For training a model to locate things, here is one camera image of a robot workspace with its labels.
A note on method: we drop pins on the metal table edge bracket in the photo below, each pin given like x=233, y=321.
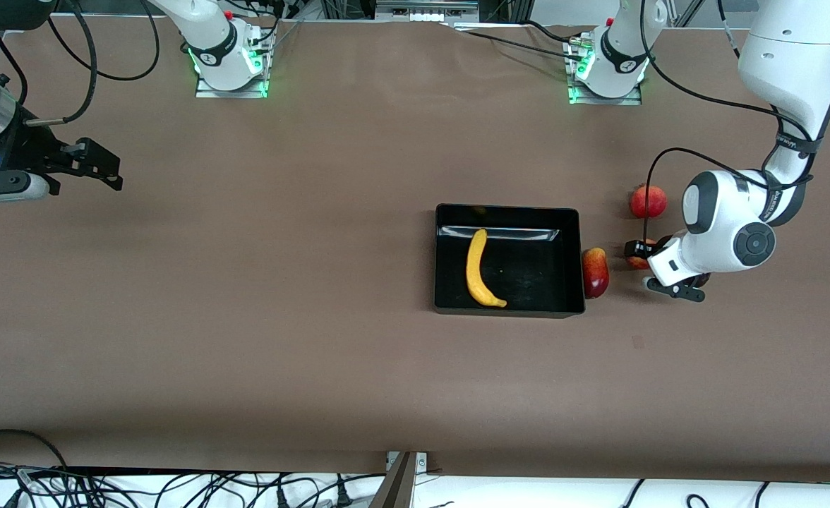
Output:
x=420, y=462

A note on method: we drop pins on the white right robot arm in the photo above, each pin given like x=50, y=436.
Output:
x=210, y=35

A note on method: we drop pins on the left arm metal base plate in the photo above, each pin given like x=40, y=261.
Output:
x=630, y=99

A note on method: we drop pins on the red pomegranate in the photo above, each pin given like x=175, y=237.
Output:
x=648, y=201

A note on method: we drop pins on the black rectangular tray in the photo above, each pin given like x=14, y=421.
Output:
x=528, y=286

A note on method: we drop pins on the red yellow mango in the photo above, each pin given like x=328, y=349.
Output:
x=596, y=275

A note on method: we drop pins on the white power strip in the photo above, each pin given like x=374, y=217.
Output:
x=425, y=10

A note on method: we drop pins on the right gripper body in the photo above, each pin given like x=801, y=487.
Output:
x=32, y=151

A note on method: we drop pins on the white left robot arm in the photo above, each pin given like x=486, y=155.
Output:
x=789, y=63

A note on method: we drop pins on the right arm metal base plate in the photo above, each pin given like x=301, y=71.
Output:
x=207, y=92

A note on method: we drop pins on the yellow banana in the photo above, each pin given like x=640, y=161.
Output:
x=475, y=271

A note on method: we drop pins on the red yellow apple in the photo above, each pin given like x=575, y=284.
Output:
x=637, y=263

